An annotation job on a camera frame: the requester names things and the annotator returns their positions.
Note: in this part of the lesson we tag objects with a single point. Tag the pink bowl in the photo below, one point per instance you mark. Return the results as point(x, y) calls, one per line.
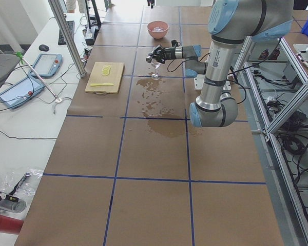
point(159, 23)

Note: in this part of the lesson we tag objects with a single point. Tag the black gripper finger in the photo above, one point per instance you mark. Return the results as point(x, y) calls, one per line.
point(160, 58)
point(156, 51)

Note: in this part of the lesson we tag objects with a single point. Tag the red bottle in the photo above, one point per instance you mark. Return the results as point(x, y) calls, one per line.
point(10, 225)

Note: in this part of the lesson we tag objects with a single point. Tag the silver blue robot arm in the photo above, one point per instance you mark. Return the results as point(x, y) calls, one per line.
point(230, 22)

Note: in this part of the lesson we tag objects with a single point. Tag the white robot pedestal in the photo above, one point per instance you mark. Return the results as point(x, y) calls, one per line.
point(200, 79)

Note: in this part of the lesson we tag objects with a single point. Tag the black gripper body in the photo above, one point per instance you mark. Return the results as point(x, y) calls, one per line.
point(169, 53)

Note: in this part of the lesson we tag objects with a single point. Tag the steel cocktail jigger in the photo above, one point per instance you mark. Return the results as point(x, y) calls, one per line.
point(150, 58)

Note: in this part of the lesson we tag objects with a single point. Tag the yellow plastic knife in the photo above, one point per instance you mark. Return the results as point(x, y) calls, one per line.
point(101, 84)

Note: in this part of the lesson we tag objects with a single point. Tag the clear wine glass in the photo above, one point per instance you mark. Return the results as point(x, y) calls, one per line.
point(156, 66)

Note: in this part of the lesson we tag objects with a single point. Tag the bamboo cutting board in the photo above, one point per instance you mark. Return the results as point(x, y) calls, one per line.
point(114, 77)

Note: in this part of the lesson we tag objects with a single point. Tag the black computer mouse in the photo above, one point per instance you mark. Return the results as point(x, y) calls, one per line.
point(43, 47)

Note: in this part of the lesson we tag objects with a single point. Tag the blue teach pendant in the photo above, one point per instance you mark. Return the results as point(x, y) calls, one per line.
point(47, 65)
point(21, 92)

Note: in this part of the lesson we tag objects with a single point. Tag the aluminium frame post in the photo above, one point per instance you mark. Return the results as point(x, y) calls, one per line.
point(60, 19)

